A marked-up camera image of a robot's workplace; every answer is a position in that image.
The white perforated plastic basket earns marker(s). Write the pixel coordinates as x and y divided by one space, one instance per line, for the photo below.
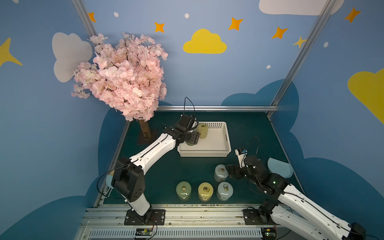
216 144

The yellow tea canister back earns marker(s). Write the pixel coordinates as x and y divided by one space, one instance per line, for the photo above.
202 129

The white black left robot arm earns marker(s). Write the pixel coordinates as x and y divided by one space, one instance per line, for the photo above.
129 176

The brown tree trunk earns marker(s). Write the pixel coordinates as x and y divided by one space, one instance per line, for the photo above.
146 131

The yellow tea canister front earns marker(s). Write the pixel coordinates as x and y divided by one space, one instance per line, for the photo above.
205 191

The aluminium base rail track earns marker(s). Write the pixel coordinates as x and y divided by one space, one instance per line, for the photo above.
184 221

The blue tea canister back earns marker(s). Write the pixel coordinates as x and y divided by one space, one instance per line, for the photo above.
221 173

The dark square tree base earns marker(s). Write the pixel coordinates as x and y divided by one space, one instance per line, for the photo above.
144 141

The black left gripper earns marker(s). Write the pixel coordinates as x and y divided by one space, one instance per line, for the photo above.
192 137

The yellow tea canister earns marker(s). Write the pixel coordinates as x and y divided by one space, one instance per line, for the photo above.
202 129
205 191

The blue tea canister front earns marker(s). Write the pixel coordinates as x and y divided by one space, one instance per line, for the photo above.
225 191

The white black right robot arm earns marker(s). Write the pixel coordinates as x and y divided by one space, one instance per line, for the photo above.
290 208

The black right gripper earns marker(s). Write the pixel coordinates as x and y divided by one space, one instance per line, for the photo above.
237 172

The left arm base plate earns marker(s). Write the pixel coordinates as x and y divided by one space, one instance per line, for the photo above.
156 216

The right green circuit board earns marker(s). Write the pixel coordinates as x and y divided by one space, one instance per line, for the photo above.
269 234

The light blue dustpan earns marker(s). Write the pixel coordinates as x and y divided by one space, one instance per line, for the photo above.
281 168

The blue tea canister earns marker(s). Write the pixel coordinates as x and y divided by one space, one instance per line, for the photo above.
225 191
221 173

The green tea canister front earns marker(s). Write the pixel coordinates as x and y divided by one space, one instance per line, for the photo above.
183 190

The left green circuit board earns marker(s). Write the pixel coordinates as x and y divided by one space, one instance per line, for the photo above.
143 233

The green circuit board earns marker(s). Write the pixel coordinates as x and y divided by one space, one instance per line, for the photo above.
143 233
269 234

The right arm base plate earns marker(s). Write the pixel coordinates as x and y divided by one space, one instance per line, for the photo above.
257 217

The aluminium frame rail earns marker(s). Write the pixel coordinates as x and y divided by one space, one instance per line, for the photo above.
218 108

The pink cherry blossom tree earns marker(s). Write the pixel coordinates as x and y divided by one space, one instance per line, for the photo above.
127 77

